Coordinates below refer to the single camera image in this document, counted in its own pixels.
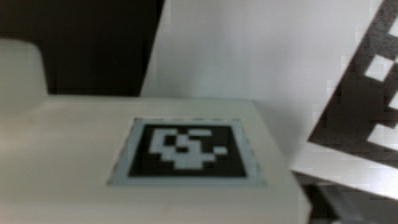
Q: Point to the white drawer cabinet box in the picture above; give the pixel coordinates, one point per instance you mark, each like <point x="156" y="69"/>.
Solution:
<point x="300" y="55"/>

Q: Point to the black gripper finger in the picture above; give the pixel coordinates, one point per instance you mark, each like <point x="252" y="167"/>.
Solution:
<point x="345" y="206"/>

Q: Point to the white drawer with tag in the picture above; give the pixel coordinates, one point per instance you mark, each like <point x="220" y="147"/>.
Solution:
<point x="133" y="160"/>

